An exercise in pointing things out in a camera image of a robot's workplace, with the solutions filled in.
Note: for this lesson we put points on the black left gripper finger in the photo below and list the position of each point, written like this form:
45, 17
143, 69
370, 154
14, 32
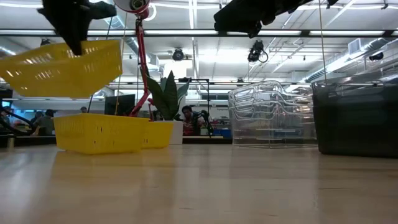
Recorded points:
75, 37

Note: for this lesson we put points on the yellow plastic basket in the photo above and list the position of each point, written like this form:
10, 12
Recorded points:
158, 135
62, 77
99, 133

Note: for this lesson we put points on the clear plastic bin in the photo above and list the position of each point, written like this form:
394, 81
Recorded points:
273, 143
267, 97
264, 84

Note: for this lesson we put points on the smoky grey plastic bin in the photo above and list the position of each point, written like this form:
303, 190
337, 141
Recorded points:
357, 130
357, 79
357, 84

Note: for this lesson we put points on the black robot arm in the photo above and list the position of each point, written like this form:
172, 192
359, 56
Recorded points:
206, 119

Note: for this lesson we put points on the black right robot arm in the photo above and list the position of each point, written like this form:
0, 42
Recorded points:
295, 4

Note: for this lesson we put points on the red desk lamp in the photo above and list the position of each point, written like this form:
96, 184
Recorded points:
141, 46

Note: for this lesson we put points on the person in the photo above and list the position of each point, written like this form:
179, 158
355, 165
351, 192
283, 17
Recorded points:
189, 124
83, 109
45, 124
4, 116

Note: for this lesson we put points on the round black ceiling fixture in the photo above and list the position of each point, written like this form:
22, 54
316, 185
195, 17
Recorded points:
178, 54

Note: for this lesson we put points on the black computer monitor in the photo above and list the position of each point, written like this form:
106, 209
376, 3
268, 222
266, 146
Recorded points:
119, 104

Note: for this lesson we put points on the green plant in white pot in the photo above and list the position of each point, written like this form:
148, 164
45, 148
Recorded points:
169, 96

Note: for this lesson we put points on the blue bin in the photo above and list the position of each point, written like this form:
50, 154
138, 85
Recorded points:
222, 133

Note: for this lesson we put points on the black aluminium table frame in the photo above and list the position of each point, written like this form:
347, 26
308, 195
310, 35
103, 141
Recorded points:
37, 140

